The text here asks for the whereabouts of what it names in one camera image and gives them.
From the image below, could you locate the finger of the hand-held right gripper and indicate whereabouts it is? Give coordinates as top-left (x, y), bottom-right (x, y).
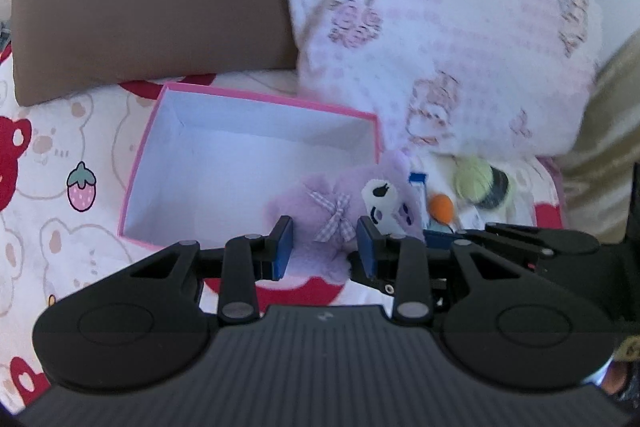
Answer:
top-left (484, 222), bottom-right (601, 256)
top-left (423, 228), bottom-right (543, 260)

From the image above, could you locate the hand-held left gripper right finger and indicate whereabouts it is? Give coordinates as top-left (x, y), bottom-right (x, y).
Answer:
top-left (349, 215), bottom-right (532, 327)

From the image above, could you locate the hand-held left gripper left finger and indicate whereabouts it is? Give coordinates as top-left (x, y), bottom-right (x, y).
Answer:
top-left (127, 215), bottom-right (296, 324)

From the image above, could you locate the orange makeup sponge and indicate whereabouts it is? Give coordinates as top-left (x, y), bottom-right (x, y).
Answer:
top-left (429, 194), bottom-right (455, 225)

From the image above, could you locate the blue wipes packet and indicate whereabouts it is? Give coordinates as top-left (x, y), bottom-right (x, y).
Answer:
top-left (407, 172), bottom-right (431, 229)

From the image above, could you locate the purple plush toy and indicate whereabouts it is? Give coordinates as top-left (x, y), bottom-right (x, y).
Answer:
top-left (265, 150), bottom-right (426, 284)

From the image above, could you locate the green yarn ball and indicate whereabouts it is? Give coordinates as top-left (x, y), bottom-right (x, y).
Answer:
top-left (454, 157), bottom-right (511, 210)

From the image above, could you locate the pink cardboard box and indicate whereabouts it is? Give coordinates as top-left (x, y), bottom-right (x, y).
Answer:
top-left (117, 82), bottom-right (383, 253)

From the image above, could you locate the gold satin curtain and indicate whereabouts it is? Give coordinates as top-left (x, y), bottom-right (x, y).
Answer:
top-left (557, 37), bottom-right (640, 243)

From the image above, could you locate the pink checked pillow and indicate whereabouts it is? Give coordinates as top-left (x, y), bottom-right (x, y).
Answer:
top-left (277, 0), bottom-right (603, 158)

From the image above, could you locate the brown pillow with cloud print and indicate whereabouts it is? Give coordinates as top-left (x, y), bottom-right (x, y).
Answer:
top-left (10, 0), bottom-right (301, 108)

